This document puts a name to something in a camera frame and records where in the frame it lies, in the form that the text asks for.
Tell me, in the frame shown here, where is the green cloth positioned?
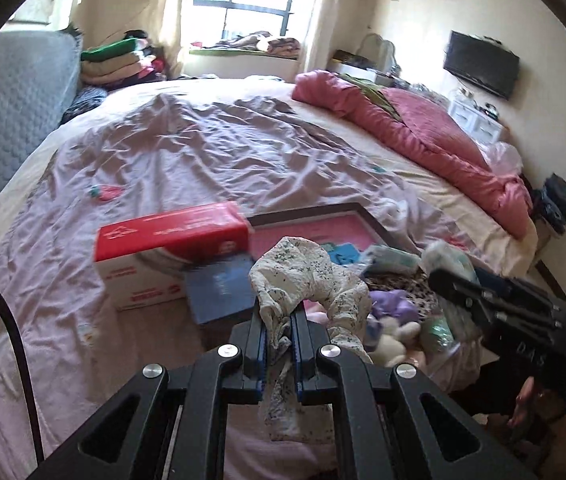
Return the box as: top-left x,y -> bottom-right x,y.
340,74 -> 404,121

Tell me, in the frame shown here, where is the pink quilt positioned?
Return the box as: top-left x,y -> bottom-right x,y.
292,70 -> 534,238

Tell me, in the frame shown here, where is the black cable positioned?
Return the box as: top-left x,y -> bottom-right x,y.
0,255 -> 46,463

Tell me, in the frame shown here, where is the red and white tissue box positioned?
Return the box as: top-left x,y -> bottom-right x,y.
94,201 -> 254,312

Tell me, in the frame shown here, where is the bed with cream sheet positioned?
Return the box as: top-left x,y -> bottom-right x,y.
0,77 -> 551,480

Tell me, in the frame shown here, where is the green windowsill mat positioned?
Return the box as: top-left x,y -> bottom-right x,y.
189,47 -> 298,59

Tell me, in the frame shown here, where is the window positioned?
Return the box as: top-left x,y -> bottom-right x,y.
190,0 -> 296,43

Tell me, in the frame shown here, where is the green tissue packet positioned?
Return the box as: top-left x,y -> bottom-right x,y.
360,245 -> 421,276
420,240 -> 481,286

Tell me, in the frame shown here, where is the dark clothes heap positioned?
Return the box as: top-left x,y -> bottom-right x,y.
533,174 -> 566,233

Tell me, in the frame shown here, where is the white floral cloth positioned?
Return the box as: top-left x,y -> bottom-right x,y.
249,236 -> 372,443

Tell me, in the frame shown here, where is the dark navy booklet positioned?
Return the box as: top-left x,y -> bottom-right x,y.
183,255 -> 258,328

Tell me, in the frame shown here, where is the dark shallow box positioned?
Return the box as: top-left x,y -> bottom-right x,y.
247,201 -> 444,361

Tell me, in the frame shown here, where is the dark patterned pillow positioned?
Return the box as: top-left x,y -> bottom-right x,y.
60,87 -> 108,123

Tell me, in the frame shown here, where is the person's right hand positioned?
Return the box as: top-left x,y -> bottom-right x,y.
505,375 -> 566,431

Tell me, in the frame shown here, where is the cream plush rabbit purple dress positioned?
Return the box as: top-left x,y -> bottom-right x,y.
363,289 -> 424,367

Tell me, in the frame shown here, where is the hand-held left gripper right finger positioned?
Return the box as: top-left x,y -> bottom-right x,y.
290,310 -> 538,480

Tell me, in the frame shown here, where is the green sponge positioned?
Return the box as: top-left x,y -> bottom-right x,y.
419,310 -> 461,356

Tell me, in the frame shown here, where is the black television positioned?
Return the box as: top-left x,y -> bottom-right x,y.
444,31 -> 520,100

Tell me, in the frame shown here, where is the white drawer cabinet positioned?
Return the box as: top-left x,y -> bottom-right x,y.
447,94 -> 506,143

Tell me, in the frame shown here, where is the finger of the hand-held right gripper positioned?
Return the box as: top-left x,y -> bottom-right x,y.
473,266 -> 566,313
429,267 -> 501,336

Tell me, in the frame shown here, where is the cream curtain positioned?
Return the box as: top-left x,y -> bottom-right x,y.
295,0 -> 334,73
155,0 -> 198,78

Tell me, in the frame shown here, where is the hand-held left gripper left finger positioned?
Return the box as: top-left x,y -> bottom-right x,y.
28,310 -> 268,480

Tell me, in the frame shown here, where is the lilac bed sheet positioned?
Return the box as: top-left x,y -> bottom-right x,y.
0,92 -> 464,480

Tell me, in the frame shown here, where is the leopard print cloth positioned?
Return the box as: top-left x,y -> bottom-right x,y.
363,267 -> 444,316

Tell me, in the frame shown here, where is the cluttered dressing table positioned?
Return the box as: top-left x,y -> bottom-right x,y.
330,50 -> 404,86

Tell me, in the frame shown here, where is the white framed vanity mirror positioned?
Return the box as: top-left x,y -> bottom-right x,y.
360,32 -> 398,73

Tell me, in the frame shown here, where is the clothes heap on windowsill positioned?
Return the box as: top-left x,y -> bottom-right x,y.
215,31 -> 301,56

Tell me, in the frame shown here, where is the translucent plastic bag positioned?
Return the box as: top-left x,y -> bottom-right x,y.
483,141 -> 524,176

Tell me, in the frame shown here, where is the pile of folded clothes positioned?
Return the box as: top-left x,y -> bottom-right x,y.
80,30 -> 168,92

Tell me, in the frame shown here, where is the grey quilted headboard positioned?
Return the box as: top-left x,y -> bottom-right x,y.
0,30 -> 82,246

